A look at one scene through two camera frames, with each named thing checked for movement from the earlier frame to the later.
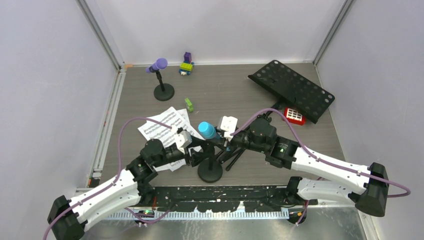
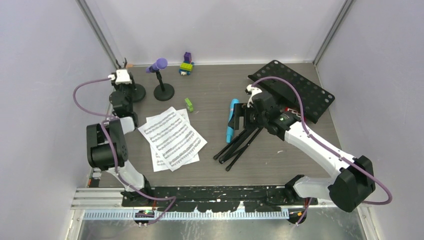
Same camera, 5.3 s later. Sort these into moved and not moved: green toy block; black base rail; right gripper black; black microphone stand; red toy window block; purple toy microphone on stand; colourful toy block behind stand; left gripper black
Moved: right gripper black; left gripper black; black microphone stand
Not moved: red toy window block; green toy block; colourful toy block behind stand; purple toy microphone on stand; black base rail
